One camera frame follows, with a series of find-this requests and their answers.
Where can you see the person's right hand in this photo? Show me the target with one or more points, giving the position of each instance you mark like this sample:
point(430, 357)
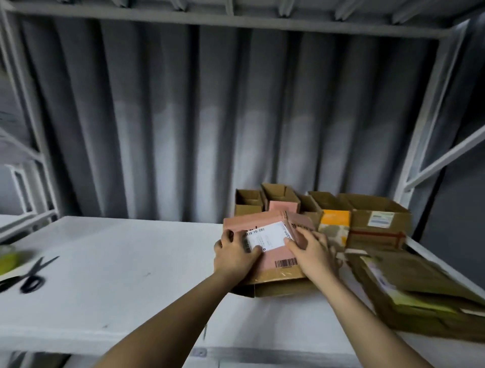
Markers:
point(312, 256)

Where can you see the black scissors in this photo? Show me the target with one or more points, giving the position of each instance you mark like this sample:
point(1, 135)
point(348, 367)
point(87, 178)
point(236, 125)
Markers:
point(30, 277)

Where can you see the yellow tape roll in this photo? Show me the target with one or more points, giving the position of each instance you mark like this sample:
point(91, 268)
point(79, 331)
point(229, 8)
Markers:
point(6, 261)

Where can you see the brown box with 7020 sticker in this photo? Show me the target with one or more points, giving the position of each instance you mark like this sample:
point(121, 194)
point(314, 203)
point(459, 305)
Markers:
point(247, 203)

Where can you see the person's left hand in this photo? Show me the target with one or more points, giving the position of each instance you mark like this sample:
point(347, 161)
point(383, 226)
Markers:
point(233, 261)

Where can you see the pink lettered cardboard box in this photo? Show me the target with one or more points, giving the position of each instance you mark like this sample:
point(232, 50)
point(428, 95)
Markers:
point(269, 265)
point(282, 199)

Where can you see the person's left forearm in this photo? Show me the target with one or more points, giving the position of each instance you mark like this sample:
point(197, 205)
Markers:
point(167, 330)

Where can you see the person's right forearm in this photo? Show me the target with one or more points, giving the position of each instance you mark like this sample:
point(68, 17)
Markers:
point(371, 326)

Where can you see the printed brown cardboard box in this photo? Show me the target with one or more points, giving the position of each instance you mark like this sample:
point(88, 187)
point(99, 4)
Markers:
point(379, 216)

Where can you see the pile of cardboard boxes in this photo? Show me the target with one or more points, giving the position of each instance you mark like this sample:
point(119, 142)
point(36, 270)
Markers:
point(413, 292)

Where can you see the orange and white carton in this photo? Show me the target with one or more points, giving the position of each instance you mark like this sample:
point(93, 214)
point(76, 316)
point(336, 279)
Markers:
point(335, 224)

